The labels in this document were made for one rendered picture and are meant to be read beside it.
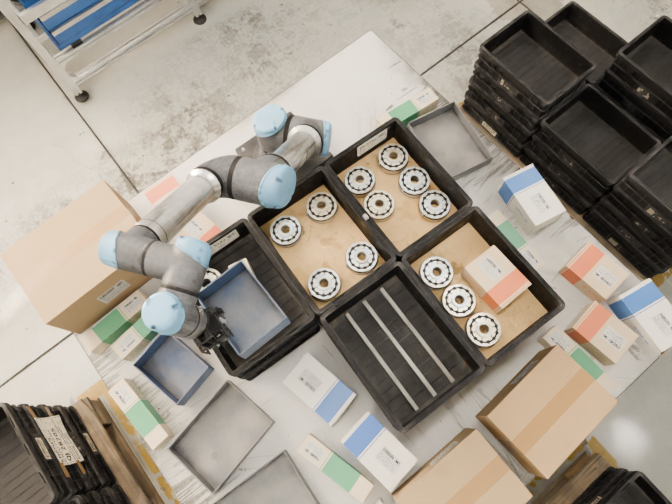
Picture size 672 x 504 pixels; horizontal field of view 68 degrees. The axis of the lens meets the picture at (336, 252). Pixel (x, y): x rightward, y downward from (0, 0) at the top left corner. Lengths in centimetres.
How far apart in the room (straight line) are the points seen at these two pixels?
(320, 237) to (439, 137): 63
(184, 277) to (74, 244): 85
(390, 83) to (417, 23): 119
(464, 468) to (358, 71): 148
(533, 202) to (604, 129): 83
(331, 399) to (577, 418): 70
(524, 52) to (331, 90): 93
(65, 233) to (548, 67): 205
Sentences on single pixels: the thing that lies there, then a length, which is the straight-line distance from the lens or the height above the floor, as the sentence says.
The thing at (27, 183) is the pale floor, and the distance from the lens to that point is 321.
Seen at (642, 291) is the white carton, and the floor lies 79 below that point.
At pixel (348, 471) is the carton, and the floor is 76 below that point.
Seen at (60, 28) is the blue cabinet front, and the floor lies 44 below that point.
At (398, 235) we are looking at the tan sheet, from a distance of 164.
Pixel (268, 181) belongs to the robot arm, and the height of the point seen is 125.
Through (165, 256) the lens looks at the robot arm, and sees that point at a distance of 102.
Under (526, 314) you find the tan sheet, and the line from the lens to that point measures 164.
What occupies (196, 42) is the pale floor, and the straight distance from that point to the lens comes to 331.
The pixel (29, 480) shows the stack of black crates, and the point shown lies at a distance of 223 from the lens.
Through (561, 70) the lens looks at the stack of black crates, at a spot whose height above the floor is 49.
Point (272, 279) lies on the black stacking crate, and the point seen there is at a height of 83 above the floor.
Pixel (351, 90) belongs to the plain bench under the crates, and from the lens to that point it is 207.
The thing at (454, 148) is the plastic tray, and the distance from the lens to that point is 195.
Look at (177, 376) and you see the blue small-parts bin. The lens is 177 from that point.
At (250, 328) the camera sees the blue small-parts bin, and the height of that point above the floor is 108.
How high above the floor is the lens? 237
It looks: 71 degrees down
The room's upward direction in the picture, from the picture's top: 9 degrees counter-clockwise
